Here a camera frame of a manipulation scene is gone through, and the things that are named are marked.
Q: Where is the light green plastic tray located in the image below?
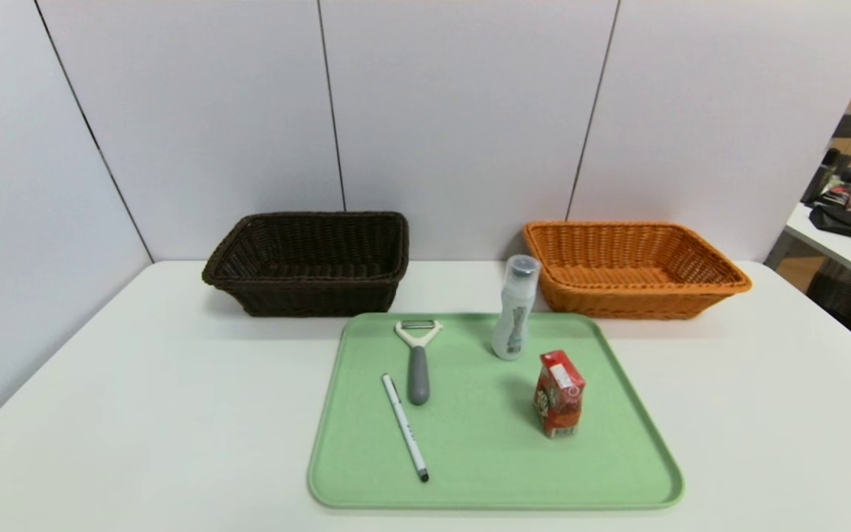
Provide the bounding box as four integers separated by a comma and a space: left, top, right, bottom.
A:
307, 312, 685, 511

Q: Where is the peeler with grey handle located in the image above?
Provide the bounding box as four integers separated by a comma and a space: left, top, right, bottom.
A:
394, 319, 443, 406

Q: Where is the white bottle with clear cap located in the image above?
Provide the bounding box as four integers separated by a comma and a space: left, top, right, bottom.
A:
491, 254, 542, 361

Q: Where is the orange wicker basket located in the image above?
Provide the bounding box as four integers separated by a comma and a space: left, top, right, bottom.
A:
522, 220, 753, 320

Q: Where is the white side table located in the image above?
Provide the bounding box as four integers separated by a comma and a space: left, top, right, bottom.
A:
764, 203, 851, 290

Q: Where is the white pen with dark tip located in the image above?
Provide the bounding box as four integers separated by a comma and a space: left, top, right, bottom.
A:
382, 373, 430, 483

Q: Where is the dark brown wicker basket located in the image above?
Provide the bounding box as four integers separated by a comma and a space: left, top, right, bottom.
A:
202, 212, 410, 318

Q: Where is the red drink carton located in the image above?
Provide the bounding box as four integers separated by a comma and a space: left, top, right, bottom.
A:
533, 350, 587, 440

